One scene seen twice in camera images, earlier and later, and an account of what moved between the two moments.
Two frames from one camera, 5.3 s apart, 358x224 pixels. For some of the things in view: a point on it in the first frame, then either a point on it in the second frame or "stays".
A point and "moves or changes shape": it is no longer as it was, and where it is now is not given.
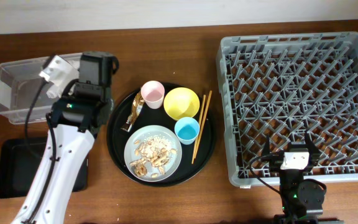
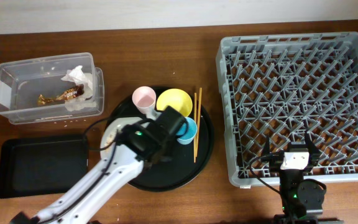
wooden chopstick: (204, 125) -> (200, 100)
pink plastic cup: (153, 94) -> (144, 98)
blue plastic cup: (187, 129) stays
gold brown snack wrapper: (137, 107) -> (74, 92)
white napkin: (61, 73) moves or changes shape
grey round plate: (153, 153) -> (109, 147)
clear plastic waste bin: (20, 92) stays
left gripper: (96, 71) -> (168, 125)
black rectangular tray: (17, 162) stays
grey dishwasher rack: (323, 85) stays
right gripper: (314, 154) stays
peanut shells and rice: (155, 150) moves or changes shape
